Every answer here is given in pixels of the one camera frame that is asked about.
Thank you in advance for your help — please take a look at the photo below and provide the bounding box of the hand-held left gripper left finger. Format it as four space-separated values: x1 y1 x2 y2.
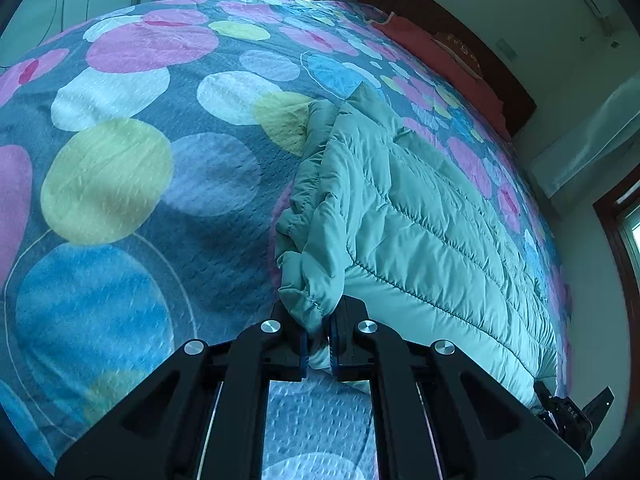
55 310 309 480

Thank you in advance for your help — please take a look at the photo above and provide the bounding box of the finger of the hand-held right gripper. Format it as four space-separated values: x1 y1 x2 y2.
582 386 615 424
533 381 595 462

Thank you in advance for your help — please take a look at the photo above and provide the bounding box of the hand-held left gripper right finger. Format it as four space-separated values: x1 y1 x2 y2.
327 295 586 480

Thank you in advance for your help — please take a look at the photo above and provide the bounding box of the light green quilted puffer jacket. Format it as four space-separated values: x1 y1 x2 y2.
274 82 559 407

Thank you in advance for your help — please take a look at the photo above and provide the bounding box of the polka dot bedspread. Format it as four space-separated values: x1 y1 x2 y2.
0 0 574 480

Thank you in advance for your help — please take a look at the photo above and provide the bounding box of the large white curtain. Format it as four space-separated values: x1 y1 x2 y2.
530 80 640 199

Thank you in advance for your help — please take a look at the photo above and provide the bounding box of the dark wooden bed headboard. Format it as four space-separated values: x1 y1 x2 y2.
360 0 539 137

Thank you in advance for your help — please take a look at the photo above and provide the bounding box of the red pillow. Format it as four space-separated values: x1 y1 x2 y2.
370 14 514 142

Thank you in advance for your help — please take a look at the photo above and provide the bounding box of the small brown cushion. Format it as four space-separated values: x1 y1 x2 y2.
432 31 485 82

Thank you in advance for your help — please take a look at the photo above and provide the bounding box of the large wooden frame window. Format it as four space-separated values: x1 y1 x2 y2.
592 175 640 287

